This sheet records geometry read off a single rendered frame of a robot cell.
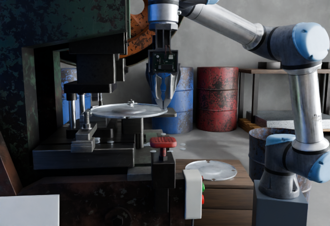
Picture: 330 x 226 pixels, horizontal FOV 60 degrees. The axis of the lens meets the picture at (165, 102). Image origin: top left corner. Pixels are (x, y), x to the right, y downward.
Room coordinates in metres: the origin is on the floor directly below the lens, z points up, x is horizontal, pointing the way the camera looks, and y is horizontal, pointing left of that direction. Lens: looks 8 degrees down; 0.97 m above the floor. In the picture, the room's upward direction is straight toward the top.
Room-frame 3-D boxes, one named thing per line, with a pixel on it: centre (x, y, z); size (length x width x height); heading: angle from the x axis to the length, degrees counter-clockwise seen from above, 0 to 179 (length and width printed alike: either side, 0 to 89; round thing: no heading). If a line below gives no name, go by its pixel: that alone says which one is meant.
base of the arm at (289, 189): (1.09, -0.46, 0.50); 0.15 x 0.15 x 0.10
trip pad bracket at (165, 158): (0.76, 0.01, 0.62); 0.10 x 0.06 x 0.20; 5
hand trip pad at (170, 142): (0.74, 0.01, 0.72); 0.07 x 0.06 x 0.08; 95
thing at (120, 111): (1.06, 0.14, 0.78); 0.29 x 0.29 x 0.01
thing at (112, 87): (1.05, 0.27, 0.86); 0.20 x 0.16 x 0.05; 5
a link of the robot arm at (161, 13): (0.72, 0.00, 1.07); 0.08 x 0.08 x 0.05
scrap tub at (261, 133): (1.85, -0.78, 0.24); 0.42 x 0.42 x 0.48
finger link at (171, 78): (0.72, -0.01, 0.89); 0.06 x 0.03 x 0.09; 0
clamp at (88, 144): (0.88, 0.25, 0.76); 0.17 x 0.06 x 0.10; 5
